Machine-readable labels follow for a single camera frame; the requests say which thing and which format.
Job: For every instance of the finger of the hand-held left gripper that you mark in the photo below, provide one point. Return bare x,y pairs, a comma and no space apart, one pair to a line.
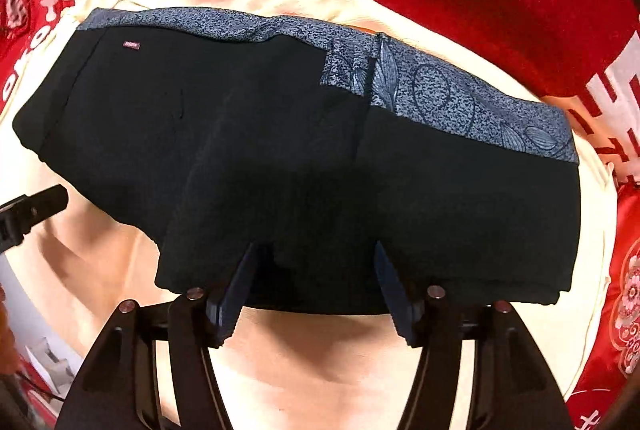
35,207

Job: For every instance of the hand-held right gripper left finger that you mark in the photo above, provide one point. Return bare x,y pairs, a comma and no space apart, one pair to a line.
235,305

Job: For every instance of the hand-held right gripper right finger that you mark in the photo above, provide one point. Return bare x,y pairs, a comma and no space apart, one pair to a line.
395,305

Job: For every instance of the black pants with blue trim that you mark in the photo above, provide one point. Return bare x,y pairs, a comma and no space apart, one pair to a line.
300,159

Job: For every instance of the cream cloth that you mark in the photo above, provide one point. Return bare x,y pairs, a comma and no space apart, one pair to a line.
325,375

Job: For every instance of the orange object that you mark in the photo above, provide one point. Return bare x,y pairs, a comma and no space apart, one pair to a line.
7,335

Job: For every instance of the red embroidered pillow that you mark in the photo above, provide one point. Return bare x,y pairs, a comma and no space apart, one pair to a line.
627,310

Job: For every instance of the red blanket with white characters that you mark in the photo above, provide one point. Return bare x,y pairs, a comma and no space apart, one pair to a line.
500,9

